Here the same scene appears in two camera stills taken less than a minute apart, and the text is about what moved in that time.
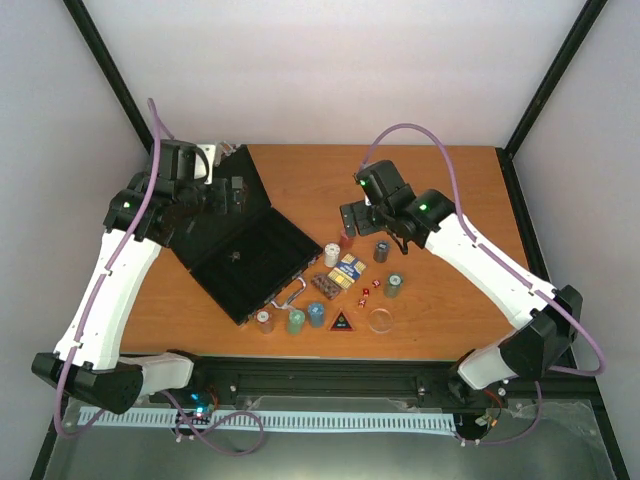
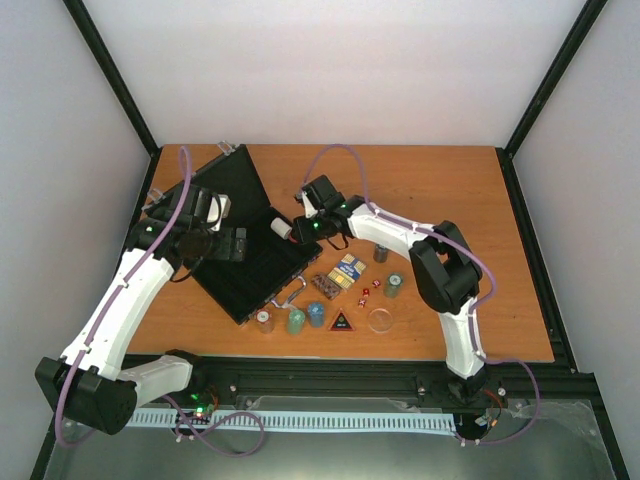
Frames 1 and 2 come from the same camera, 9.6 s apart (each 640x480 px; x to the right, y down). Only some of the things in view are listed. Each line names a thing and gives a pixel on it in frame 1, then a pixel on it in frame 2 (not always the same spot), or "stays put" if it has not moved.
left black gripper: [223, 205] to [225, 250]
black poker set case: [242, 258] stays put
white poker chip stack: [331, 254] to [281, 228]
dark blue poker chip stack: [381, 251] stays put
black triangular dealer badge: [341, 324] stays put
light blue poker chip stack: [316, 312] stays put
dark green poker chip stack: [392, 288] stays put
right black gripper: [363, 224] to [304, 235]
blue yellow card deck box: [347, 271] stays put
